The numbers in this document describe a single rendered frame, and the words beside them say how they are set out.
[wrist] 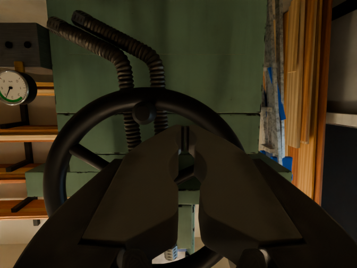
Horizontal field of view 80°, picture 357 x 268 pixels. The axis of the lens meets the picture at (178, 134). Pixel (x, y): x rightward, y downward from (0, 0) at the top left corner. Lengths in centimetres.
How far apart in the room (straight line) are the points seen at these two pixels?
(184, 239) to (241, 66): 36
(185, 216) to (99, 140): 24
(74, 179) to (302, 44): 167
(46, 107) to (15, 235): 189
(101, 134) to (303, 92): 155
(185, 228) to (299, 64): 156
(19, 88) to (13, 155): 313
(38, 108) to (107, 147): 286
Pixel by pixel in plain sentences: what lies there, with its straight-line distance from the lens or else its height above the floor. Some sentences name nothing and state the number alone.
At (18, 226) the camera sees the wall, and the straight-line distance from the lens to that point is 398.
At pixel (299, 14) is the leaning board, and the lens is 188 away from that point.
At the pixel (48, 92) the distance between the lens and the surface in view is 271.
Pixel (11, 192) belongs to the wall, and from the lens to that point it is 379.
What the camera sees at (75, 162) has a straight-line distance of 53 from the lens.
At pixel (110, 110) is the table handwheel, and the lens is 29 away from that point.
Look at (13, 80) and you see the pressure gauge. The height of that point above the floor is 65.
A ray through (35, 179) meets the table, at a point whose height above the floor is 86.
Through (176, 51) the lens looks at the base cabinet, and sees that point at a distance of 47.
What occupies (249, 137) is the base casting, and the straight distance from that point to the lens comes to 49.
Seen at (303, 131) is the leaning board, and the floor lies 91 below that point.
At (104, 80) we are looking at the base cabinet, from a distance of 49.
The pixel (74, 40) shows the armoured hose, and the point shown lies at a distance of 40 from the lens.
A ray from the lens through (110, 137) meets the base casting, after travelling 49.
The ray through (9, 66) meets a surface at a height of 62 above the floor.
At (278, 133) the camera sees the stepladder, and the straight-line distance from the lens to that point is 133.
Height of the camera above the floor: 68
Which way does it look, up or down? 9 degrees up
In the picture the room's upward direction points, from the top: 180 degrees clockwise
